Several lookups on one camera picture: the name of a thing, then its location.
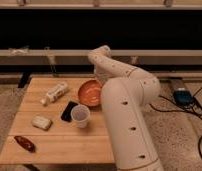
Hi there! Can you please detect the orange ceramic bowl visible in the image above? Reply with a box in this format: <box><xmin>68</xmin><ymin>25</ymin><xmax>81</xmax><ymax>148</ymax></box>
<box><xmin>78</xmin><ymin>80</ymin><xmax>102</xmax><ymax>107</ymax></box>

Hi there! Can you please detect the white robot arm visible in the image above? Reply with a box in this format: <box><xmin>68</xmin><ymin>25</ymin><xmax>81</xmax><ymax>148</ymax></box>
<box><xmin>88</xmin><ymin>45</ymin><xmax>164</xmax><ymax>171</ymax></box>

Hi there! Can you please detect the black smartphone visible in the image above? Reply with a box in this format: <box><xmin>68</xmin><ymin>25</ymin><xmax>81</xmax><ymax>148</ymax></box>
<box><xmin>61</xmin><ymin>101</ymin><xmax>77</xmax><ymax>122</ymax></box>

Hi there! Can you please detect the white plastic bottle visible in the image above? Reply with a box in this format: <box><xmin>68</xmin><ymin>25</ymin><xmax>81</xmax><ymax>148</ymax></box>
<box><xmin>40</xmin><ymin>82</ymin><xmax>68</xmax><ymax>106</ymax></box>

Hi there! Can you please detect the wooden table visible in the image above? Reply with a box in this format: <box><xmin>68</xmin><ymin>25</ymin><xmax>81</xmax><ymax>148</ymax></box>
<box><xmin>0</xmin><ymin>78</ymin><xmax>114</xmax><ymax>164</ymax></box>

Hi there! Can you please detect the white soap bar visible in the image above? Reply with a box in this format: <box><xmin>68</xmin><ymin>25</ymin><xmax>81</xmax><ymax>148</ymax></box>
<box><xmin>32</xmin><ymin>116</ymin><xmax>52</xmax><ymax>131</ymax></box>

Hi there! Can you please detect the blue power adapter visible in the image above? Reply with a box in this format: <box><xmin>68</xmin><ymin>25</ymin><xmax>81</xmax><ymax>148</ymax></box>
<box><xmin>173</xmin><ymin>88</ymin><xmax>194</xmax><ymax>106</ymax></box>

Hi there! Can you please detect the grey wall rail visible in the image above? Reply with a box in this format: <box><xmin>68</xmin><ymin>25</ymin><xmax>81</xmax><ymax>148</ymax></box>
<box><xmin>0</xmin><ymin>49</ymin><xmax>202</xmax><ymax>65</ymax></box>

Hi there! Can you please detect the black cable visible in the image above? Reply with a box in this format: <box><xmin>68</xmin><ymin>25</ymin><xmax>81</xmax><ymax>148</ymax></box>
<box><xmin>149</xmin><ymin>79</ymin><xmax>202</xmax><ymax>168</ymax></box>

